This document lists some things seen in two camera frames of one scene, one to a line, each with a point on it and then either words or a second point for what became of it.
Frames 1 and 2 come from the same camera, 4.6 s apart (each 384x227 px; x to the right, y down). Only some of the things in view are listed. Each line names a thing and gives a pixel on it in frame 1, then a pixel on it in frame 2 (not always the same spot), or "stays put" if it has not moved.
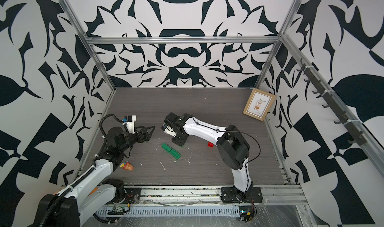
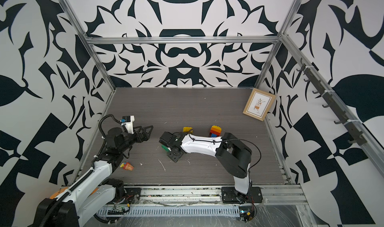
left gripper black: x=146 y=137 stays put
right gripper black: x=177 y=142 → x=172 y=157
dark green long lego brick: x=166 y=147 stays put
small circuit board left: x=117 y=210 stays put
